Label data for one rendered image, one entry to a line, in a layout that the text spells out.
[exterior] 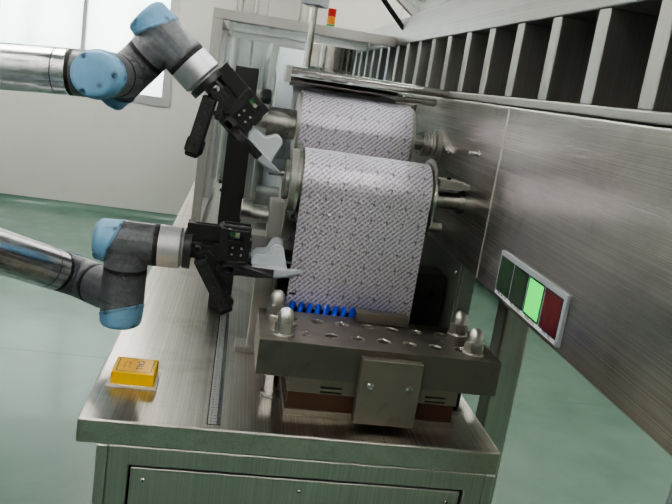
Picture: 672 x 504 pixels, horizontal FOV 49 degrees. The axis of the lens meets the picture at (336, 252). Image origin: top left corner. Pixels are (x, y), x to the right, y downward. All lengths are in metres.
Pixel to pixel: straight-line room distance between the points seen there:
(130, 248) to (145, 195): 5.70
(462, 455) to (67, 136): 6.13
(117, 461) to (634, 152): 0.84
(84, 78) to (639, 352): 0.88
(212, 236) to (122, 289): 0.18
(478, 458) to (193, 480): 0.45
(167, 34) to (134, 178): 5.68
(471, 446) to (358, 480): 0.19
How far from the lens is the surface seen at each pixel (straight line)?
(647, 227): 0.85
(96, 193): 7.09
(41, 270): 1.38
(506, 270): 1.17
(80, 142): 7.06
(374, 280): 1.38
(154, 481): 1.23
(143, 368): 1.31
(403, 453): 1.22
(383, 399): 1.22
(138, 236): 1.32
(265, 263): 1.32
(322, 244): 1.35
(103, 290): 1.37
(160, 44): 1.36
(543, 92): 1.19
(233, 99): 1.38
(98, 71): 1.24
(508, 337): 1.63
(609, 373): 0.89
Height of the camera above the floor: 1.43
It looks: 12 degrees down
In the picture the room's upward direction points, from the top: 9 degrees clockwise
